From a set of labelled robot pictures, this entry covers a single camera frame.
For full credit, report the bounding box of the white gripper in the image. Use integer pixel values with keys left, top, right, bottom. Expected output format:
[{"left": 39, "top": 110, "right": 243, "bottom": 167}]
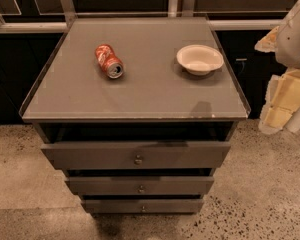
[{"left": 254, "top": 0, "right": 300, "bottom": 135}]

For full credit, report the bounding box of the grey top drawer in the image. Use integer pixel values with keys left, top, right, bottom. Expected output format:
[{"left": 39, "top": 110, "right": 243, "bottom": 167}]
[{"left": 41, "top": 141, "right": 231, "bottom": 170}]

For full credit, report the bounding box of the grey drawer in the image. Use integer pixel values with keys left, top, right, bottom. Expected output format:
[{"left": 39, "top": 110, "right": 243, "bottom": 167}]
[
  {"left": 82, "top": 199, "right": 203, "bottom": 214},
  {"left": 66, "top": 176, "right": 214, "bottom": 195},
  {"left": 41, "top": 141, "right": 231, "bottom": 170}
]

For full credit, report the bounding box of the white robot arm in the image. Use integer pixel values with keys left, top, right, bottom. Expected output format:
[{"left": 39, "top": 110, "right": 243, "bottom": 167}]
[{"left": 255, "top": 0, "right": 300, "bottom": 135}]

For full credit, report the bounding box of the grey drawer cabinet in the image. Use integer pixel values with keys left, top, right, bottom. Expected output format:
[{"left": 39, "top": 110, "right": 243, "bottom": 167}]
[{"left": 20, "top": 18, "right": 250, "bottom": 204}]

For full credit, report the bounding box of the grey bottom drawer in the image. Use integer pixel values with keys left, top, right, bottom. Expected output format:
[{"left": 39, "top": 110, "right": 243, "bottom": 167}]
[{"left": 82, "top": 199, "right": 203, "bottom": 214}]

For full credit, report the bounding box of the grey middle drawer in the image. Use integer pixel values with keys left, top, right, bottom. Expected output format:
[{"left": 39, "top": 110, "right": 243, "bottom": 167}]
[{"left": 66, "top": 176, "right": 214, "bottom": 195}]

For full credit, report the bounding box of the white paper bowl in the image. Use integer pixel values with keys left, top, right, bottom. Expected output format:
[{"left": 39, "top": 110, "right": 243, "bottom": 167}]
[{"left": 176, "top": 45, "right": 224, "bottom": 76}]

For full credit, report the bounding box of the red soda can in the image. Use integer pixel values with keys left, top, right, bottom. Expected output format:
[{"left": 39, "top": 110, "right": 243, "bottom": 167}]
[{"left": 95, "top": 44, "right": 124, "bottom": 79}]

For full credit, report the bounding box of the metal railing frame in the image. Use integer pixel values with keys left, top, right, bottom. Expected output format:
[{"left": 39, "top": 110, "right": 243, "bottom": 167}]
[{"left": 0, "top": 0, "right": 297, "bottom": 33}]

